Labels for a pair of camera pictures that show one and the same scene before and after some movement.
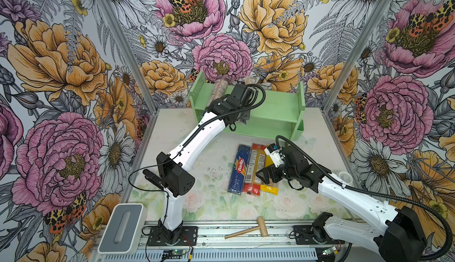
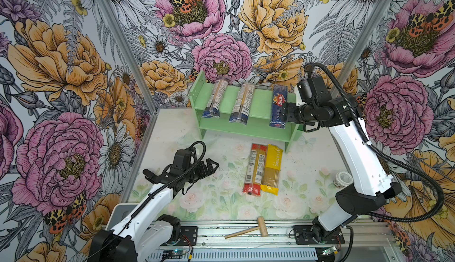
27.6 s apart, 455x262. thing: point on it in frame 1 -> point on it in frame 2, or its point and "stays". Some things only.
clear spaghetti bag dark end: x=218 y=90 stays
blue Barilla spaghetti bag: x=239 y=172 -> x=279 y=96
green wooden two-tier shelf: x=279 y=117 stays
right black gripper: x=272 y=169 -> x=288 y=110
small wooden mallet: x=262 y=226 stays
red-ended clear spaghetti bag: x=255 y=168 stays
